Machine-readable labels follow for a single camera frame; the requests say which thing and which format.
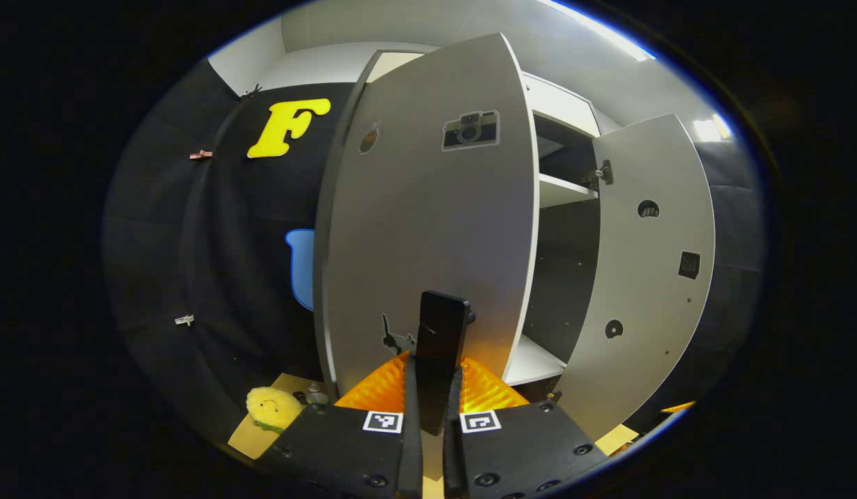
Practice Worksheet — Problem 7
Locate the cabinet door with camera sticker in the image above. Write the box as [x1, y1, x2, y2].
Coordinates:
[314, 33, 541, 417]

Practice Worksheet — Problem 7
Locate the grey double-door shoe cabinet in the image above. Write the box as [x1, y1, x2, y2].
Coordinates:
[359, 49, 603, 403]

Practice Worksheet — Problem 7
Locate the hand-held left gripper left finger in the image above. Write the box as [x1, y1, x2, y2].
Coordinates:
[262, 350, 423, 499]

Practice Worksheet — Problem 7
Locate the cabinet door with headphone sticker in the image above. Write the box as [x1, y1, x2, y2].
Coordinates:
[551, 113, 716, 441]

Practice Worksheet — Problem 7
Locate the small ceiling light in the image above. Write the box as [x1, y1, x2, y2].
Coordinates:
[693, 113, 734, 143]

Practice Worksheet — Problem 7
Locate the white cabinet shelf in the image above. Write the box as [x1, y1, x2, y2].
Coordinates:
[503, 335, 567, 387]
[539, 173, 600, 209]

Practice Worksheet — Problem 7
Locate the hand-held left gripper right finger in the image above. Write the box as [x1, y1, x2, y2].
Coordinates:
[443, 357, 609, 499]

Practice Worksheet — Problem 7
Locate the black door handle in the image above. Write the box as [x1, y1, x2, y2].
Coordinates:
[414, 290, 476, 436]

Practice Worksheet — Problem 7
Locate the yellow plush toy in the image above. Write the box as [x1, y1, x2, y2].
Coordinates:
[246, 387, 304, 434]

